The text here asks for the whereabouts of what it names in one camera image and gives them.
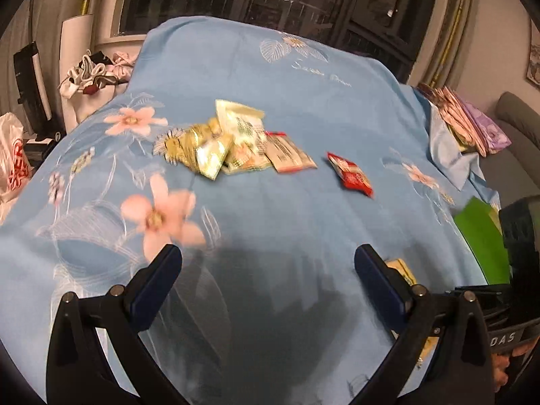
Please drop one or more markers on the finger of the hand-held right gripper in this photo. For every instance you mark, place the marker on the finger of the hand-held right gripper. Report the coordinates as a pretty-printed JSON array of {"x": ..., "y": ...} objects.
[{"x": 489, "y": 290}]

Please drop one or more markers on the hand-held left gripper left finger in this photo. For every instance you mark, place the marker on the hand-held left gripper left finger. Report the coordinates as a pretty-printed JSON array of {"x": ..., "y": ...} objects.
[{"x": 158, "y": 278}]

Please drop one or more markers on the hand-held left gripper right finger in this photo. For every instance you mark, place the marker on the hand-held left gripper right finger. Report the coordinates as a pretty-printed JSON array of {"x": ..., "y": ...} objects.
[{"x": 375, "y": 278}]

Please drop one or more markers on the red and white snack packet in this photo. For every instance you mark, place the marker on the red and white snack packet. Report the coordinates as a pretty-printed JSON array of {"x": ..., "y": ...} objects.
[{"x": 287, "y": 156}]

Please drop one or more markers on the person's right hand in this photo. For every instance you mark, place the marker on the person's right hand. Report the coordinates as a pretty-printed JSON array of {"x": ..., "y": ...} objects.
[{"x": 500, "y": 377}]

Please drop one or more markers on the pale yellow snack packet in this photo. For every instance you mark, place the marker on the pale yellow snack packet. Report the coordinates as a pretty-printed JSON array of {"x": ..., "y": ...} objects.
[{"x": 403, "y": 272}]

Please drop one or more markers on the green board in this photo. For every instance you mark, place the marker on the green board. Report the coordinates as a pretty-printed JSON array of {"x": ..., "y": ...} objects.
[{"x": 481, "y": 240}]

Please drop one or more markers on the grey sofa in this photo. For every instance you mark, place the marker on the grey sofa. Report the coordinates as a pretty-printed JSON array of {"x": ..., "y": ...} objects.
[{"x": 519, "y": 135}]

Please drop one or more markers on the small red snack packet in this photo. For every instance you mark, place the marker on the small red snack packet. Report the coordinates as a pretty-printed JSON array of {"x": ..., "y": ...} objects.
[{"x": 350, "y": 175}]

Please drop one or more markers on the light blue folded cloth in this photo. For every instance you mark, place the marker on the light blue folded cloth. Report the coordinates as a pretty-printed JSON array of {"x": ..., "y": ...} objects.
[{"x": 451, "y": 152}]

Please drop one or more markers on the yellow-green snack packet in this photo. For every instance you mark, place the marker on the yellow-green snack packet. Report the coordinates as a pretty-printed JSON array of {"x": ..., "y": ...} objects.
[{"x": 211, "y": 160}]

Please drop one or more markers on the stack of folded cloths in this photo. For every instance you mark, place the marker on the stack of folded cloths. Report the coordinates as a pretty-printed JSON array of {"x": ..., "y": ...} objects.
[{"x": 468, "y": 118}]

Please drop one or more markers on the gold snack packet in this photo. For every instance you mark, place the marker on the gold snack packet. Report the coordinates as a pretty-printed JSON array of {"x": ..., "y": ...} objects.
[{"x": 190, "y": 143}]

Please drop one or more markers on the orange and white snack packet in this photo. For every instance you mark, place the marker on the orange and white snack packet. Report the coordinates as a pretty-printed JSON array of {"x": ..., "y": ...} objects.
[{"x": 247, "y": 160}]

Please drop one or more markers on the framed ink painting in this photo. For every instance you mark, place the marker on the framed ink painting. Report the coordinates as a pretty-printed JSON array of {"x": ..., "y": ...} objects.
[{"x": 533, "y": 65}]

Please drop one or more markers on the green and white snack packet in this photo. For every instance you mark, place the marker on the green and white snack packet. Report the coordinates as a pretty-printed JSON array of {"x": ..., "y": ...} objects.
[{"x": 238, "y": 124}]

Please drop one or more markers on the white red-printed plastic bag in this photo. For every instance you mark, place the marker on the white red-printed plastic bag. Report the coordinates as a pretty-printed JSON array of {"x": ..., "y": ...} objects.
[{"x": 12, "y": 164}]

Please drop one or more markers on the beige curtain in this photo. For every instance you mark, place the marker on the beige curtain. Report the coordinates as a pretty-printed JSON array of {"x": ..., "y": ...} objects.
[{"x": 451, "y": 21}]

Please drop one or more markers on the black monitor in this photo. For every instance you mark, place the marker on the black monitor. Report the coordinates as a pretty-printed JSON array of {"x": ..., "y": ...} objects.
[{"x": 31, "y": 88}]

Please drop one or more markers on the blue floral blanket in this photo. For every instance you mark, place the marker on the blue floral blanket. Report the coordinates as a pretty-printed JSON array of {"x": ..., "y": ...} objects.
[{"x": 270, "y": 71}]

